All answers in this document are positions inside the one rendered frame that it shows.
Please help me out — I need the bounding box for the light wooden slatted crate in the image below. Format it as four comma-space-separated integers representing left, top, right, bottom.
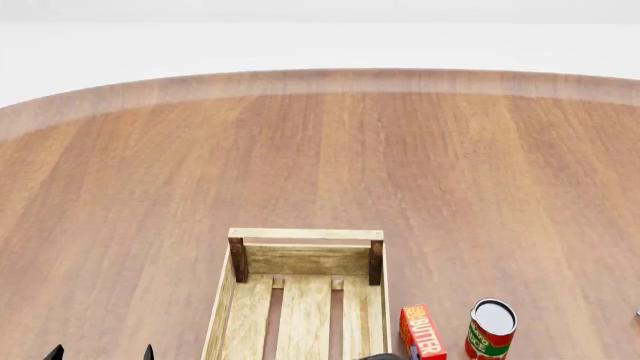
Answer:
200, 226, 394, 360

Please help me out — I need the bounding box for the red butter box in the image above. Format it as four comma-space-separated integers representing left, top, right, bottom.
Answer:
399, 303, 450, 360

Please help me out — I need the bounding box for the red tomato sauce can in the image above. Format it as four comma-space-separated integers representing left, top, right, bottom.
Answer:
464, 297, 519, 360

